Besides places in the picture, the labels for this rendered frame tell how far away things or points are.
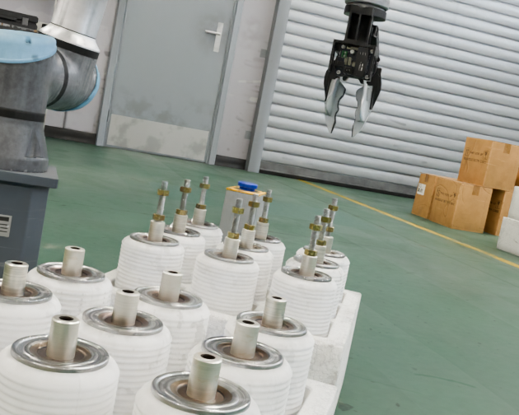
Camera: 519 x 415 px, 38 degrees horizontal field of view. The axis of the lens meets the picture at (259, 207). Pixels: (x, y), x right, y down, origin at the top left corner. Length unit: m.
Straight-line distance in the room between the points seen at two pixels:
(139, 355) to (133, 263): 0.44
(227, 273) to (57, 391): 0.54
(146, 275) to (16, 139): 0.35
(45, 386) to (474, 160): 4.69
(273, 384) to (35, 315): 0.23
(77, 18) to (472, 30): 6.05
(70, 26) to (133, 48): 4.83
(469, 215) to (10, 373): 4.54
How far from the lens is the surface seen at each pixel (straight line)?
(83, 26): 1.44
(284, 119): 6.49
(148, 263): 1.11
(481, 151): 5.10
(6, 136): 1.31
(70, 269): 0.86
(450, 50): 7.13
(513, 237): 4.29
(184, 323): 0.79
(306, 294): 1.06
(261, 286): 1.22
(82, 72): 1.44
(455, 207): 4.96
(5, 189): 1.30
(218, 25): 6.39
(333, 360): 1.04
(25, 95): 1.32
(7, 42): 1.32
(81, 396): 0.59
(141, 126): 6.28
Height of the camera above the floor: 0.46
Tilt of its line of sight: 7 degrees down
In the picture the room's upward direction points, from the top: 11 degrees clockwise
